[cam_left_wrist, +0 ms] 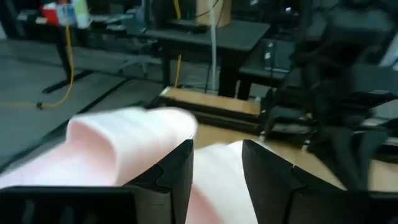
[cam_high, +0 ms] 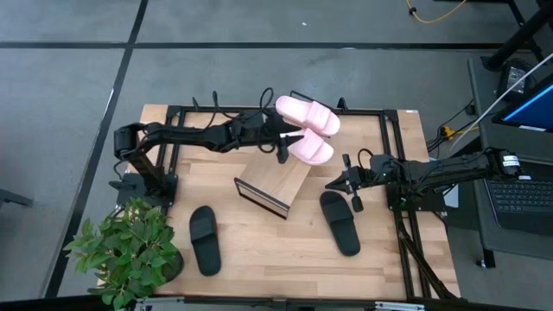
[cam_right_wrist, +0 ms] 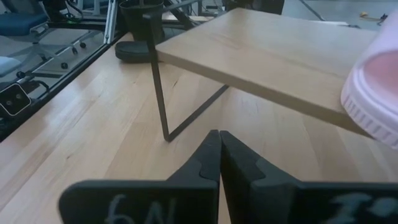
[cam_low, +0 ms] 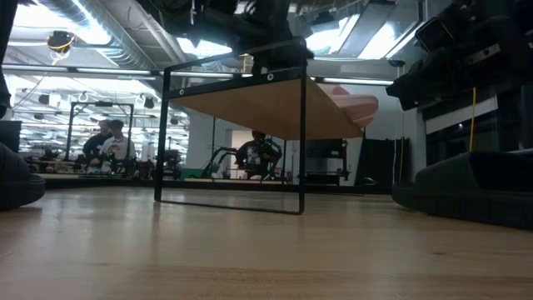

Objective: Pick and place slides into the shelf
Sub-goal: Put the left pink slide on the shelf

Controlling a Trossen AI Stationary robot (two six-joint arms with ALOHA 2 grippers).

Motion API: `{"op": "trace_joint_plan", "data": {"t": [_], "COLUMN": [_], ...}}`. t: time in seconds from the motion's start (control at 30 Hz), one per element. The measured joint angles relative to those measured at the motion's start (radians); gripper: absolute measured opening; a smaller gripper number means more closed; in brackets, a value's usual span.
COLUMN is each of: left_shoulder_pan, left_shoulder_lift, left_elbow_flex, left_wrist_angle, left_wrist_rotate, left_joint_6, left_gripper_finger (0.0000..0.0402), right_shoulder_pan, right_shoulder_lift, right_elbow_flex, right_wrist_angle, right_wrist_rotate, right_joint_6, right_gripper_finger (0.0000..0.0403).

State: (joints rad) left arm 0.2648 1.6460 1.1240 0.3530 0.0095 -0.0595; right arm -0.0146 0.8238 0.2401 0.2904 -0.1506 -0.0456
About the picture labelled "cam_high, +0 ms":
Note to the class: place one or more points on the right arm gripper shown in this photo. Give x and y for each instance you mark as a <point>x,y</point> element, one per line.
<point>371,173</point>

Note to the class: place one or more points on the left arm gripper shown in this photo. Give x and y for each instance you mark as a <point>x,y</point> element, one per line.
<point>259,129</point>

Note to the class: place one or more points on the pink slide sandal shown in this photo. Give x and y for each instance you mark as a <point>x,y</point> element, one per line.
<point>313,149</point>
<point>309,114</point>

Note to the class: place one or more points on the black slide sandal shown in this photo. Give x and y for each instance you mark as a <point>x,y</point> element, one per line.
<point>341,224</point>
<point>205,242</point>

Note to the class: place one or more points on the wooden shelf black metal frame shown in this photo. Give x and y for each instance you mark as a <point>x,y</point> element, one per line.
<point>274,181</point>

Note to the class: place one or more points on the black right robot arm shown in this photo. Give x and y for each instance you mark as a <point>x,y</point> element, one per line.
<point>453,170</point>

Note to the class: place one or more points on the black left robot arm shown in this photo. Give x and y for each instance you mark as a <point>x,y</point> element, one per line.
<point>181,135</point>

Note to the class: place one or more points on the yellow power plug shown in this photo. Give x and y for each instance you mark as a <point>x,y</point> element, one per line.
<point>447,131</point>

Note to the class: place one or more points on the grey side desk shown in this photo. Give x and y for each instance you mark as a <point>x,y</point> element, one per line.
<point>479,108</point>

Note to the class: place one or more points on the open black laptop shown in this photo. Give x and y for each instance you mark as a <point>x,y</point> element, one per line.
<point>523,203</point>

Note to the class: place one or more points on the green potted plant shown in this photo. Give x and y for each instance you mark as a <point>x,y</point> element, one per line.
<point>125,255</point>

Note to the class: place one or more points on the black power adapter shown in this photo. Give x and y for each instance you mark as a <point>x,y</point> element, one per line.
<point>514,78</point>

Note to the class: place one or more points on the black stand pole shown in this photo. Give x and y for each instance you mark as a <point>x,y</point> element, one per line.
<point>518,36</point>

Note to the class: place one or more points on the black chair leg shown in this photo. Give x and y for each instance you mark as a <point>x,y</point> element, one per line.
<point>13,198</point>

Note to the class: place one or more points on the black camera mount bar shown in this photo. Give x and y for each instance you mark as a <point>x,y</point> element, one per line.
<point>276,304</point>

